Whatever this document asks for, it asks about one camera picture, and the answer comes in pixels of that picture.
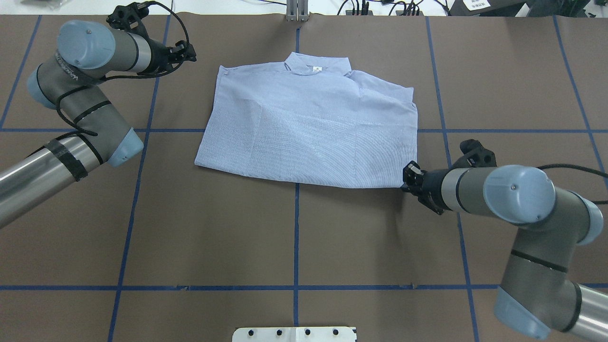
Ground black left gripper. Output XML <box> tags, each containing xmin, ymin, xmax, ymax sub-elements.
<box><xmin>150</xmin><ymin>40</ymin><xmax>196</xmax><ymax>74</ymax></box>

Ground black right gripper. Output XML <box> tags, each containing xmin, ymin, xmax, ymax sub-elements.
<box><xmin>400</xmin><ymin>161</ymin><xmax>449</xmax><ymax>216</ymax></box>

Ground blue striped button-up shirt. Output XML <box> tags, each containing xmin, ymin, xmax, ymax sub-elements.
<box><xmin>194</xmin><ymin>52</ymin><xmax>418</xmax><ymax>189</ymax></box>

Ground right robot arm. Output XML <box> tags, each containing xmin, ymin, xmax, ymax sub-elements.
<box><xmin>195</xmin><ymin>52</ymin><xmax>607</xmax><ymax>342</ymax></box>

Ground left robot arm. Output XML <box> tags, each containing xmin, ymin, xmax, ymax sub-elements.
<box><xmin>0</xmin><ymin>20</ymin><xmax>178</xmax><ymax>227</ymax></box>

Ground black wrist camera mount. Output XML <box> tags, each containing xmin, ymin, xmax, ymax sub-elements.
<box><xmin>106</xmin><ymin>2</ymin><xmax>150</xmax><ymax>38</ymax></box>
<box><xmin>451</xmin><ymin>139</ymin><xmax>497</xmax><ymax>169</ymax></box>

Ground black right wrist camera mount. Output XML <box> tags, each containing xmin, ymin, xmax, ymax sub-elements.
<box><xmin>451</xmin><ymin>139</ymin><xmax>497</xmax><ymax>169</ymax></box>

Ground grey aluminium frame post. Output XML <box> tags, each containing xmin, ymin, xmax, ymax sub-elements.
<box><xmin>285</xmin><ymin>0</ymin><xmax>310</xmax><ymax>22</ymax></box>

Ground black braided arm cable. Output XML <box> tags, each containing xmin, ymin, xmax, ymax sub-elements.
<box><xmin>55</xmin><ymin>1</ymin><xmax>190</xmax><ymax>138</ymax></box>

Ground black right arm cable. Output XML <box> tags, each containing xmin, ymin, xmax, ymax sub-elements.
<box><xmin>537</xmin><ymin>164</ymin><xmax>608</xmax><ymax>206</ymax></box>

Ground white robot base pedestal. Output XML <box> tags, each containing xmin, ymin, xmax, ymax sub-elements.
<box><xmin>232</xmin><ymin>326</ymin><xmax>358</xmax><ymax>342</ymax></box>

